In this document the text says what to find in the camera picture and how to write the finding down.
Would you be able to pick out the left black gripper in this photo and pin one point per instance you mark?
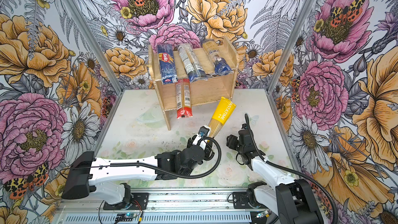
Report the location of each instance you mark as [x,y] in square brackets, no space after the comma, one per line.
[208,151]

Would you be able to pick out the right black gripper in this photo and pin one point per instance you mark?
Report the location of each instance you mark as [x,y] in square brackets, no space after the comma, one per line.
[231,142]

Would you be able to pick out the red spaghetti bag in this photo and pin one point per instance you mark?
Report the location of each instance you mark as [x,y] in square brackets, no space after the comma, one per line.
[183,99]

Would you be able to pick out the yellow blue spaghetti bag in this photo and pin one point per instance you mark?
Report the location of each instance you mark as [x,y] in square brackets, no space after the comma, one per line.
[220,65]

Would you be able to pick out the clear blue-end spaghetti bag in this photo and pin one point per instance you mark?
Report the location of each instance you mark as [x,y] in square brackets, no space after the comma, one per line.
[192,65]

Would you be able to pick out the blue Barilla pasta box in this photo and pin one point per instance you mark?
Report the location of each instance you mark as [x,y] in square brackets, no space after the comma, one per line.
[167,64]

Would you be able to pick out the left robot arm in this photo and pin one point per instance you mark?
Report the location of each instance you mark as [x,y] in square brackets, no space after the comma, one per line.
[97,177]

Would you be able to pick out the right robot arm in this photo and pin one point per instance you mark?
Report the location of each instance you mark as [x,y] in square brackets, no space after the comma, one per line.
[291,200]

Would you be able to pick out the wooden two-tier shelf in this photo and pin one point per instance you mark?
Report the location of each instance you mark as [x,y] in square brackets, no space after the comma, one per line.
[202,91]

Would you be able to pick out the right green circuit board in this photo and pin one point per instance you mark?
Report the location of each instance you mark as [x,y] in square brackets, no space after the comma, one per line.
[263,214]

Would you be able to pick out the green circuit board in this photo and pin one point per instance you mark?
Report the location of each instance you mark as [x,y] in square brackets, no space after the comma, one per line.
[126,217]
[263,214]

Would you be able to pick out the left green circuit board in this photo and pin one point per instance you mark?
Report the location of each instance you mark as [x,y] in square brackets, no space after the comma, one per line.
[126,217]

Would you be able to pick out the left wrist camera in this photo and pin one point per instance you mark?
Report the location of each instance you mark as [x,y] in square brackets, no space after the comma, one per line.
[202,135]

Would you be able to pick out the aluminium front rail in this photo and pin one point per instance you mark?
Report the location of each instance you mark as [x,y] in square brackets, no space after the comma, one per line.
[167,200]

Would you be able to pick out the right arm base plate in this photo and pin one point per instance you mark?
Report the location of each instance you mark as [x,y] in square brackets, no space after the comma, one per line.
[251,201]

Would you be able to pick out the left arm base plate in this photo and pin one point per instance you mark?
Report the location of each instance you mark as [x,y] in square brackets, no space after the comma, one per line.
[137,201]

